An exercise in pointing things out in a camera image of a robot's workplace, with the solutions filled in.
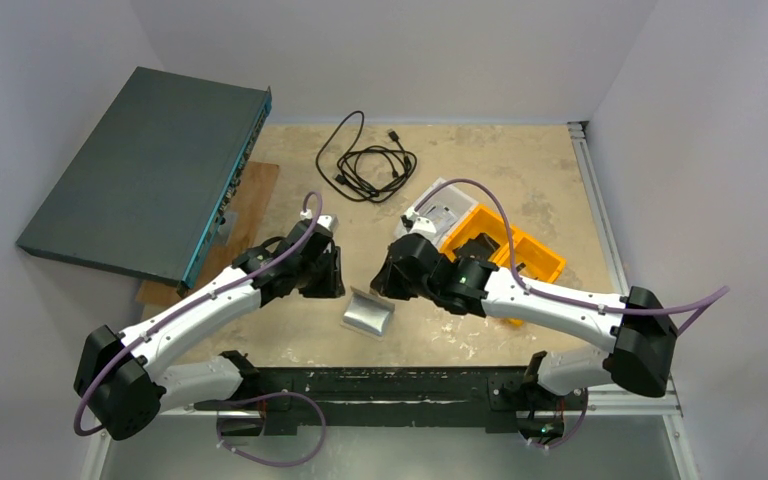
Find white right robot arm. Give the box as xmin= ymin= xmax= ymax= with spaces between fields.
xmin=370 ymin=234 xmax=678 ymax=398

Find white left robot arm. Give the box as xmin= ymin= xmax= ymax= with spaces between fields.
xmin=73 ymin=215 xmax=345 ymax=440

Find papers in white bin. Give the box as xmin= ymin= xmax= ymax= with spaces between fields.
xmin=419 ymin=202 xmax=459 ymax=233

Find black part in orange bin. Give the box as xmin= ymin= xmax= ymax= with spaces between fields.
xmin=456 ymin=233 xmax=500 ymax=261

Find white plastic bin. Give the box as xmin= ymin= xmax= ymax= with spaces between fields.
xmin=393 ymin=177 xmax=478 ymax=248

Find brown wooden board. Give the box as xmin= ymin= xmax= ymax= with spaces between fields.
xmin=135 ymin=162 xmax=280 ymax=307

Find orange plastic bin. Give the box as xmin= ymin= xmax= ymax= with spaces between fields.
xmin=438 ymin=203 xmax=567 ymax=327

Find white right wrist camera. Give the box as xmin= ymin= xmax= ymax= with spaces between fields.
xmin=400 ymin=208 xmax=437 ymax=242

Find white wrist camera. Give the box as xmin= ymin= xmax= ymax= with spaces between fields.
xmin=400 ymin=208 xmax=437 ymax=242
xmin=299 ymin=209 xmax=338 ymax=233

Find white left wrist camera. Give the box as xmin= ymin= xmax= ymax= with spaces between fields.
xmin=299 ymin=209 xmax=338 ymax=233

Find black coiled usb cable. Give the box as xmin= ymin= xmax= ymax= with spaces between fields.
xmin=315 ymin=110 xmax=418 ymax=204

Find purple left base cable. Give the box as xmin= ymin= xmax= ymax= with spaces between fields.
xmin=215 ymin=391 xmax=328 ymax=469

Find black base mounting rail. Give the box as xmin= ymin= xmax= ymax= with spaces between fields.
xmin=193 ymin=365 xmax=587 ymax=439

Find dark grey network switch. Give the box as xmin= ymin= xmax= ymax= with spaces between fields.
xmin=16 ymin=67 xmax=272 ymax=290

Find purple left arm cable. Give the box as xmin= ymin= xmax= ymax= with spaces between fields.
xmin=73 ymin=192 xmax=324 ymax=439

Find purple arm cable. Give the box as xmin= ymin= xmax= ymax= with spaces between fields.
xmin=73 ymin=192 xmax=324 ymax=439
xmin=410 ymin=178 xmax=731 ymax=336

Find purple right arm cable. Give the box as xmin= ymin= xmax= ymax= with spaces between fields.
xmin=410 ymin=178 xmax=731 ymax=336

